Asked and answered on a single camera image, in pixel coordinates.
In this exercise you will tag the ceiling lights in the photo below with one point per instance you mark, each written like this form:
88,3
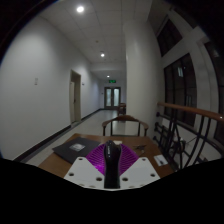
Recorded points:
80,9

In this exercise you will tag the wooden handrail black metal railing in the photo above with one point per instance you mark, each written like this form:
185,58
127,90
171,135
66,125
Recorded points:
196,111

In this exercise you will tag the white wall switch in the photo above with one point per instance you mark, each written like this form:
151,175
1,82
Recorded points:
36,81

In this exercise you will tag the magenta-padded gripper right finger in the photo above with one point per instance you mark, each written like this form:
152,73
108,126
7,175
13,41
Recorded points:
140,171

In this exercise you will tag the tall dark framed window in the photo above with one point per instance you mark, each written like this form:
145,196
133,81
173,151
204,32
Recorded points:
181,90

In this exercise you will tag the small dark transom window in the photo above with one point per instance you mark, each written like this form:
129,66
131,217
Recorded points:
169,37

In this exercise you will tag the white paper card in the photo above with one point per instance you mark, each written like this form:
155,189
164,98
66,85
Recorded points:
160,160

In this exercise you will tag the glass double door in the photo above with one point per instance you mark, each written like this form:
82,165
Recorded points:
112,97

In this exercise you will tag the wooden armchair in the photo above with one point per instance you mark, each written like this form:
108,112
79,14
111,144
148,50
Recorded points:
125,118

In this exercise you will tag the green exit sign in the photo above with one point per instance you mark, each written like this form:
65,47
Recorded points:
112,81

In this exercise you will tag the black flat folder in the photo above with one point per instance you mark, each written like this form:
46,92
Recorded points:
76,148

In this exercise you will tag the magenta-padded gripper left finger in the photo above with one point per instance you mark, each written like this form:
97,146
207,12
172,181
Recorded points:
83,171

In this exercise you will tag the white side door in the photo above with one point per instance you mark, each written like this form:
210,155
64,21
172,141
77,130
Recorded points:
75,98

